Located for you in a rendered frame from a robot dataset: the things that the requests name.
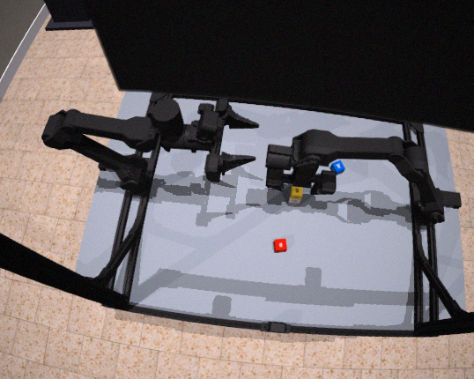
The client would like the red block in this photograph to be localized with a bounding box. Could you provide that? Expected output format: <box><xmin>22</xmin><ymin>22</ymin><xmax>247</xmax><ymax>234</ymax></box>
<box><xmin>274</xmin><ymin>239</ymin><xmax>287</xmax><ymax>253</ymax></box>

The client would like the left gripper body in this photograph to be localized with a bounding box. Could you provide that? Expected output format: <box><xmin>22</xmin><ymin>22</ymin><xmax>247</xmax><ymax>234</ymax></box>
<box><xmin>184</xmin><ymin>99</ymin><xmax>229</xmax><ymax>182</ymax></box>

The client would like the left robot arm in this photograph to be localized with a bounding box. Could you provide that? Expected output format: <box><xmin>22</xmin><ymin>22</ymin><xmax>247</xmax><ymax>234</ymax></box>
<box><xmin>41</xmin><ymin>99</ymin><xmax>219</xmax><ymax>197</ymax></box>

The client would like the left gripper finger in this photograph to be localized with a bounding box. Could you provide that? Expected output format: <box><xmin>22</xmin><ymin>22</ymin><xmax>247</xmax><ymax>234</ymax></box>
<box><xmin>227</xmin><ymin>105</ymin><xmax>259</xmax><ymax>129</ymax></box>
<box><xmin>220</xmin><ymin>152</ymin><xmax>256</xmax><ymax>175</ymax></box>

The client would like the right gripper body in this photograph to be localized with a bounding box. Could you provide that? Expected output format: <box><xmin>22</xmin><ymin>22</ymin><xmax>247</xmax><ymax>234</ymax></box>
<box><xmin>265</xmin><ymin>167</ymin><xmax>337</xmax><ymax>195</ymax></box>

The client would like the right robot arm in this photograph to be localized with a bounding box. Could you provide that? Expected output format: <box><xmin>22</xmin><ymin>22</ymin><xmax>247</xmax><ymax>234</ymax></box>
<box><xmin>265</xmin><ymin>130</ymin><xmax>445</xmax><ymax>227</ymax></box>

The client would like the yellow block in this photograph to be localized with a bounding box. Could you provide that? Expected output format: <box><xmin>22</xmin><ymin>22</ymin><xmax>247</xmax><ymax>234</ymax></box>
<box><xmin>290</xmin><ymin>185</ymin><xmax>303</xmax><ymax>200</ymax></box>

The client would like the blue block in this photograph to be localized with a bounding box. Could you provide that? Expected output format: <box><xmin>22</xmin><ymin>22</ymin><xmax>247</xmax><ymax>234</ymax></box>
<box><xmin>330</xmin><ymin>160</ymin><xmax>344</xmax><ymax>175</ymax></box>

